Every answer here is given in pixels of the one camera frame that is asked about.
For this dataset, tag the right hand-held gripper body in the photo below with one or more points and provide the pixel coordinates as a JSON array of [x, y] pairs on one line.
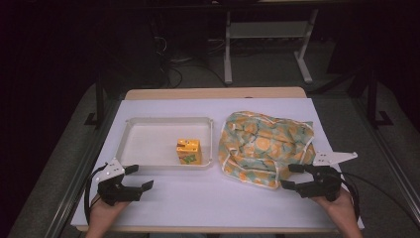
[[325, 183]]

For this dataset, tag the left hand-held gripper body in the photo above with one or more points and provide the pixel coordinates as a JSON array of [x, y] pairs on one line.
[[112, 188]]

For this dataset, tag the white plastic tray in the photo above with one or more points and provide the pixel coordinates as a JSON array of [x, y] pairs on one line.
[[148, 145]]

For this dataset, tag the citrus patterned cloth bag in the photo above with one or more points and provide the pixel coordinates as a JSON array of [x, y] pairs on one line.
[[264, 148]]

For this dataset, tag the yellow juice carton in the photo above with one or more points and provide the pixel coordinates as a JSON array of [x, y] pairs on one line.
[[188, 152]]

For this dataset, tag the person's left hand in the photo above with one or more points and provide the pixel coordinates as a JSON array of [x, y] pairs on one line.
[[107, 210]]

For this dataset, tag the person's right hand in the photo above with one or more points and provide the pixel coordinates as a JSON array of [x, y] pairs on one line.
[[336, 205]]

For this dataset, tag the white table cover sheet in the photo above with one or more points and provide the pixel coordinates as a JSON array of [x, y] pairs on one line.
[[204, 201]]

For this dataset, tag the black metal stand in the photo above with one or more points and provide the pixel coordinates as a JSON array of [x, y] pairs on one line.
[[99, 99], [373, 99]]

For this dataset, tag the grey metal rail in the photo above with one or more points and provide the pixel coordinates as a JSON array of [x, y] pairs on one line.
[[79, 178], [389, 155]]

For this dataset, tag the white metal frame table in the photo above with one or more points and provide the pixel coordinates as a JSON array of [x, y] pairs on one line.
[[267, 30]]

